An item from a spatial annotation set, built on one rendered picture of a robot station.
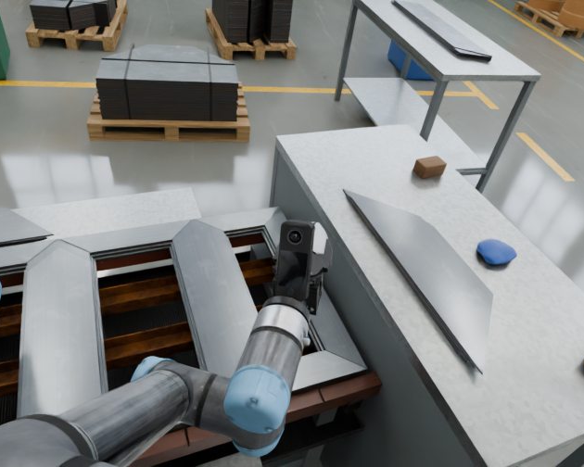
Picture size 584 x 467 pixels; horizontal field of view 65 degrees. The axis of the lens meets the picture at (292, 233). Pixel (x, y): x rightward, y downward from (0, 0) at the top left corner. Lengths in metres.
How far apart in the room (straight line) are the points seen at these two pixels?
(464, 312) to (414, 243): 0.26
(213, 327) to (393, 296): 0.52
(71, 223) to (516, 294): 1.53
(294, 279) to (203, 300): 0.81
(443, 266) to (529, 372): 0.35
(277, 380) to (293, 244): 0.19
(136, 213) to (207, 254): 0.44
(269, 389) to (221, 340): 0.80
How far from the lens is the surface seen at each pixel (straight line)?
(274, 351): 0.59
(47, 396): 1.34
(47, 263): 1.64
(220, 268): 1.53
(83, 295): 1.51
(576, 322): 1.48
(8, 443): 0.36
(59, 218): 1.95
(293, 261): 0.65
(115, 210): 1.94
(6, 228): 1.90
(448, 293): 1.31
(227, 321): 1.40
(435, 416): 1.20
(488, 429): 1.15
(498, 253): 1.51
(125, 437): 0.49
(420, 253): 1.39
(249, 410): 0.57
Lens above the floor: 1.96
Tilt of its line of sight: 42 degrees down
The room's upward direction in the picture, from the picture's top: 9 degrees clockwise
